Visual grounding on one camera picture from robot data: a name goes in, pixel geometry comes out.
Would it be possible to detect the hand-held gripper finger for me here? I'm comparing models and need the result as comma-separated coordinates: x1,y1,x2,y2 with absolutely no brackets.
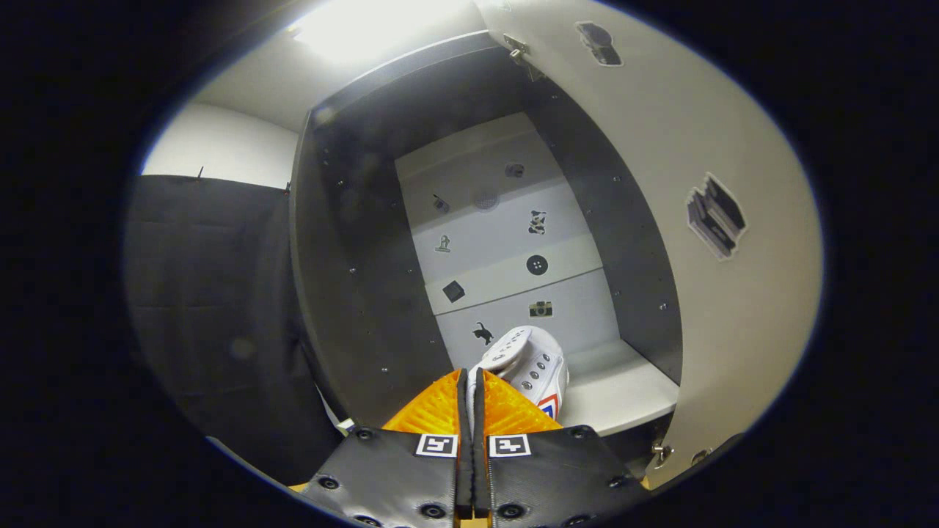
473,368,652,528
301,368,470,528

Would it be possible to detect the dark grey shoe cabinet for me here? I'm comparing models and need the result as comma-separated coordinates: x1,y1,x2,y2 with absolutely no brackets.
288,29,683,470

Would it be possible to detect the white shoe red blue logo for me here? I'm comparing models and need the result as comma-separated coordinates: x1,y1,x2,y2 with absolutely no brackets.
468,326,570,420

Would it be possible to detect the large ceiling light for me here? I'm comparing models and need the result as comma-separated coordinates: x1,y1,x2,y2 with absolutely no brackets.
286,0,485,67

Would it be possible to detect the black backdrop cloth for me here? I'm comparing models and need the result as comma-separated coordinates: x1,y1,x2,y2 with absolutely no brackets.
123,175,346,485

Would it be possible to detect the beige shoe cabinet door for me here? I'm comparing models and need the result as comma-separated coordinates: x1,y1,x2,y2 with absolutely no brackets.
473,0,824,491

